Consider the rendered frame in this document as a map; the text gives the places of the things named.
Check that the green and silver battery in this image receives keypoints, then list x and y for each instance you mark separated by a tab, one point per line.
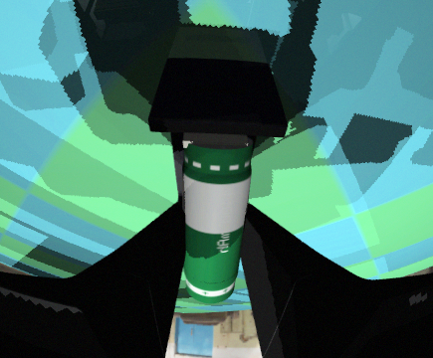
216	182

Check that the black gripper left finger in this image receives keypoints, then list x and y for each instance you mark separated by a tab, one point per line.
120	307

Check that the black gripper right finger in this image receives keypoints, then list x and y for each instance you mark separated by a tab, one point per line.
306	306

